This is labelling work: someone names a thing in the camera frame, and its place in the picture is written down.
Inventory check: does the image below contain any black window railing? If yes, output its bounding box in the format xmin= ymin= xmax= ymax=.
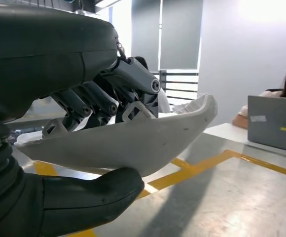
xmin=151 ymin=69 xmax=199 ymax=100

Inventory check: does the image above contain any grey window blind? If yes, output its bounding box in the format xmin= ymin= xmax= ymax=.
xmin=159 ymin=0 xmax=204 ymax=70
xmin=131 ymin=0 xmax=161 ymax=72

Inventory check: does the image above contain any grey laptop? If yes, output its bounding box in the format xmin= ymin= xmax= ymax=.
xmin=247 ymin=95 xmax=286 ymax=154

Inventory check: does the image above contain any white desk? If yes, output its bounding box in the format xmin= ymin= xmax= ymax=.
xmin=204 ymin=122 xmax=286 ymax=161

